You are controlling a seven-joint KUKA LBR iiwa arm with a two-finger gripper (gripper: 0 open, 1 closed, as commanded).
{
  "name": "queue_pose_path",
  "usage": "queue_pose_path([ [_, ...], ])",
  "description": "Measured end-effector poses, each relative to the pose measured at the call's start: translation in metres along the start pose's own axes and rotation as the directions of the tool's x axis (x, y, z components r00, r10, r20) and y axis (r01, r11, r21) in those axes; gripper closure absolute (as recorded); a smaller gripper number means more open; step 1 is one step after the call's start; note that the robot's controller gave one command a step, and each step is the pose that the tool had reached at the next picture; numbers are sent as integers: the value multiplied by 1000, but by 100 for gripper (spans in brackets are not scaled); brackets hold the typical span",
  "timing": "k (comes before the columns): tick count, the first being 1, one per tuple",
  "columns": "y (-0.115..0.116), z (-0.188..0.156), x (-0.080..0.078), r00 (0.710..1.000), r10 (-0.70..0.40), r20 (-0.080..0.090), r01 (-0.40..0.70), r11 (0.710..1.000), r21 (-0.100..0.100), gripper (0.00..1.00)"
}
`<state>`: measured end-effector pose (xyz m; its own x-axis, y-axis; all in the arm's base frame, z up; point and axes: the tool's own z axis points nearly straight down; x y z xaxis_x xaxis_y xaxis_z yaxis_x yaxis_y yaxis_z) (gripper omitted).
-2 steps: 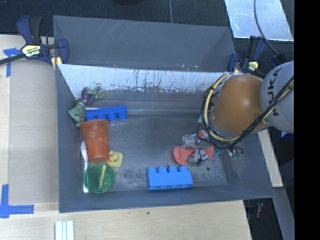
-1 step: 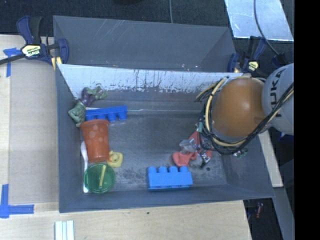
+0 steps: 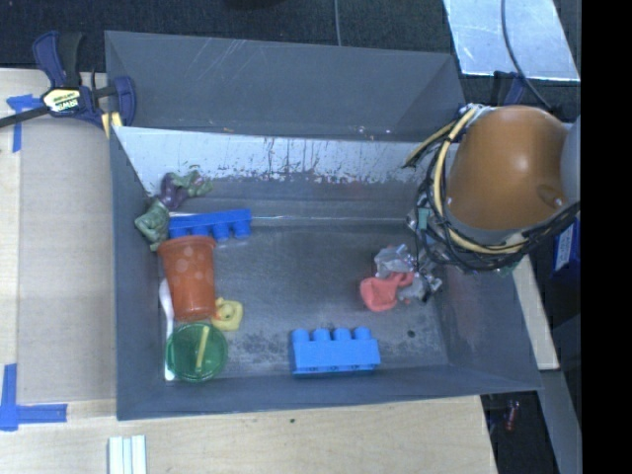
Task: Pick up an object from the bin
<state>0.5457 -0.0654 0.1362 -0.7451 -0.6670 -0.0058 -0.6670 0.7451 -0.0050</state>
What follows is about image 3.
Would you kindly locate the green and purple toy figure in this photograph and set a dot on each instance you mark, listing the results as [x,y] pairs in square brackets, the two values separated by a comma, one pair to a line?
[155,217]

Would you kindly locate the light blue toy brick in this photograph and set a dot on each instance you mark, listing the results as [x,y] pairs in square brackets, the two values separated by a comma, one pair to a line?
[333,356]

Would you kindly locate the orange plastic cup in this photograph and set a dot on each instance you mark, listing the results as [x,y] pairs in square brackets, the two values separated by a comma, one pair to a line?
[190,277]

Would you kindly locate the dark blue toy brick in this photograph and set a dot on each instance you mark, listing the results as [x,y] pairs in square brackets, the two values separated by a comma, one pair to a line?
[210,222]

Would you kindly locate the pale wood board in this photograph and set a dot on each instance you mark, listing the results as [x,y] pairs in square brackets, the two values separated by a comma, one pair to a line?
[64,264]

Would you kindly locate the green cup with yellow straw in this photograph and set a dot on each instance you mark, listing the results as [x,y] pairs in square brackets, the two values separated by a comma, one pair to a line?
[195,352]

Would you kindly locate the grey metal bin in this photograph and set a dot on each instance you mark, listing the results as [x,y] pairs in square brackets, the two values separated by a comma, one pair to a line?
[316,274]

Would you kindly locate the yellow rubber duck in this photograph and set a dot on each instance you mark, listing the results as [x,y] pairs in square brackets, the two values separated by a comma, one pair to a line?
[228,314]

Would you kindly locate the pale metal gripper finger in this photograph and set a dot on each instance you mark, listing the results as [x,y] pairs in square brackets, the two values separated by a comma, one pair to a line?
[411,293]
[392,260]

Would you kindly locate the red soft toy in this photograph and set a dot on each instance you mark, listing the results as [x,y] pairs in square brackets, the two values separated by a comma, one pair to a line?
[377,294]

